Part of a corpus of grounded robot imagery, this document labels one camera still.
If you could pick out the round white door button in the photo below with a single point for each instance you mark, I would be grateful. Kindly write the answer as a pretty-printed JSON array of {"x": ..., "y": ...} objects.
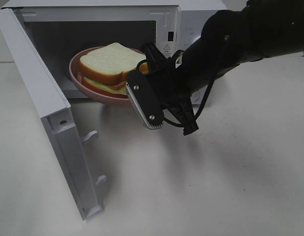
[{"x": 195, "y": 96}]

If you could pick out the sandwich with lettuce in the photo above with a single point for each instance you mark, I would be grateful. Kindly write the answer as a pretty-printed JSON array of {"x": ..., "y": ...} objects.
[{"x": 104, "y": 70}]

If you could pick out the white microwave door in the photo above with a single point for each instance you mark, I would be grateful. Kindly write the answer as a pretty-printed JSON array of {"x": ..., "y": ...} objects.
[{"x": 55, "y": 113}]

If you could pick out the white microwave oven body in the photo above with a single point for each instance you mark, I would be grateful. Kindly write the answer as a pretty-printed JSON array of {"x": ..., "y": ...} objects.
[{"x": 59, "y": 29}]

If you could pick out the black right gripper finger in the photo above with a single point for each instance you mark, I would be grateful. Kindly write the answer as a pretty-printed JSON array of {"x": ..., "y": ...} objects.
[
  {"x": 154, "y": 58},
  {"x": 184, "y": 114}
]

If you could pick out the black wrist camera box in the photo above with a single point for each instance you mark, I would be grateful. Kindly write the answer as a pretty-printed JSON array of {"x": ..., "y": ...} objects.
[{"x": 144, "y": 100}]

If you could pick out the pink round plate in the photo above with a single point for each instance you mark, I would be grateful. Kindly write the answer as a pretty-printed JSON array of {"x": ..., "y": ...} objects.
[{"x": 76, "y": 79}]

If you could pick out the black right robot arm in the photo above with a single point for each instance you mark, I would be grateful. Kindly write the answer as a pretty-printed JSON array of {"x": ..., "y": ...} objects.
[{"x": 263, "y": 29}]

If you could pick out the upper white round knob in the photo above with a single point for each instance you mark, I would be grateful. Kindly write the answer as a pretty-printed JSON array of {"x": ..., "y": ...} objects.
[{"x": 194, "y": 39}]

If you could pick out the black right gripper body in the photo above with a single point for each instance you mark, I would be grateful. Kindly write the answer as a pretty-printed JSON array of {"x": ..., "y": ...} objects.
[{"x": 167, "y": 83}]

